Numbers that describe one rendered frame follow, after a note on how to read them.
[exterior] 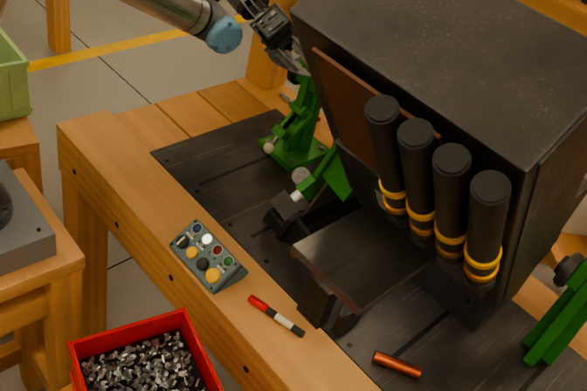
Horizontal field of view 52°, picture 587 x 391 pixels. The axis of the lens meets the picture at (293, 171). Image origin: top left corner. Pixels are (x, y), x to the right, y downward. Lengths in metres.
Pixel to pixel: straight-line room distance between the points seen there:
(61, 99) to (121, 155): 1.78
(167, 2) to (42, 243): 0.53
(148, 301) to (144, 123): 0.89
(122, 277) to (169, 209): 1.05
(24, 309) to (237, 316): 0.47
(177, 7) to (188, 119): 0.55
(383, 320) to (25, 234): 0.73
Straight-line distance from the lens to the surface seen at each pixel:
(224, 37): 1.23
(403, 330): 1.27
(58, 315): 1.45
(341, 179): 1.15
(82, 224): 1.72
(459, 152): 0.63
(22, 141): 1.72
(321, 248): 1.03
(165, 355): 1.16
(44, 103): 3.23
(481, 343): 1.34
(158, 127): 1.62
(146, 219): 1.34
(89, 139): 1.54
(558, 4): 1.12
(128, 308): 2.31
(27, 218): 1.33
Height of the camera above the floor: 1.86
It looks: 39 degrees down
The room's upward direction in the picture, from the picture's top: 15 degrees clockwise
